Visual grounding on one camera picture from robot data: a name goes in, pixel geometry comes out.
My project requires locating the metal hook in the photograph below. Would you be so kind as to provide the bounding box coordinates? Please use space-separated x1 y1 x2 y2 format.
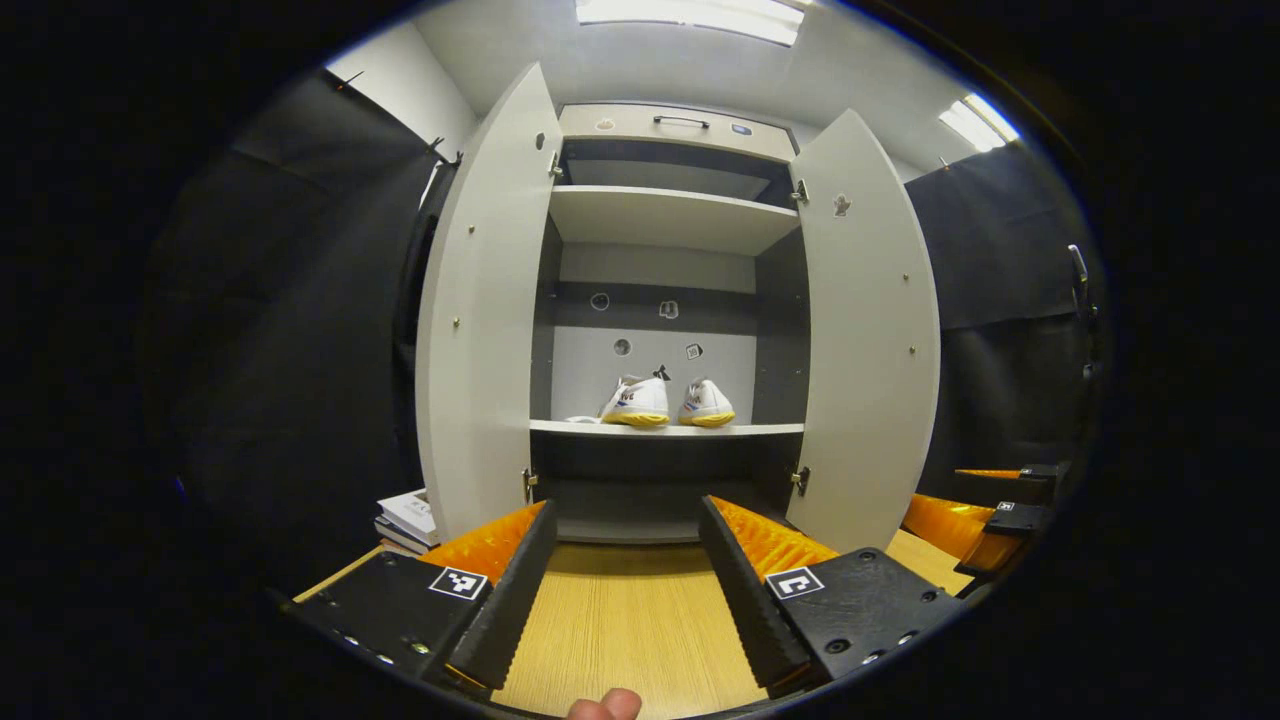
1065 243 1093 316

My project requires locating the white cabinet door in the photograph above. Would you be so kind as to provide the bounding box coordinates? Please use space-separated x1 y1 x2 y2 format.
415 62 564 546
785 108 943 556

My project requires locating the book with portrait cover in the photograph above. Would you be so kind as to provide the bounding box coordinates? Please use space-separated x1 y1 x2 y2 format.
378 488 439 546

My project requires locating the black backdrop cloth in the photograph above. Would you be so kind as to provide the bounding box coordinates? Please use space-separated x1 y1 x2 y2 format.
905 140 1101 501
140 70 461 591

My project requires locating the ceiling light panel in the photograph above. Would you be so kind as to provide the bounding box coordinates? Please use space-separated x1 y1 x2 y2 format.
575 0 806 48
937 92 1021 153

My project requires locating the white cabinet drawer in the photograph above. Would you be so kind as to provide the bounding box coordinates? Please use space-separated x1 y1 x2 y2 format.
558 103 798 163

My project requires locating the white canvas shoe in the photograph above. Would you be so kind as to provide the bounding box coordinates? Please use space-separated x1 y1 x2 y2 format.
565 372 672 429
678 377 737 429

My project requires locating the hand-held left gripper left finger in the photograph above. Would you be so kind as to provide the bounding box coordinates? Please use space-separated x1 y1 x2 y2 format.
288 499 560 693

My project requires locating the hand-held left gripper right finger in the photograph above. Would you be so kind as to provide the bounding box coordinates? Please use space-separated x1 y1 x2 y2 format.
697 494 968 693

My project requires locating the white shoe cabinet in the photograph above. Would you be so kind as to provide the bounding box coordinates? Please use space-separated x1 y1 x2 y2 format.
528 102 813 546

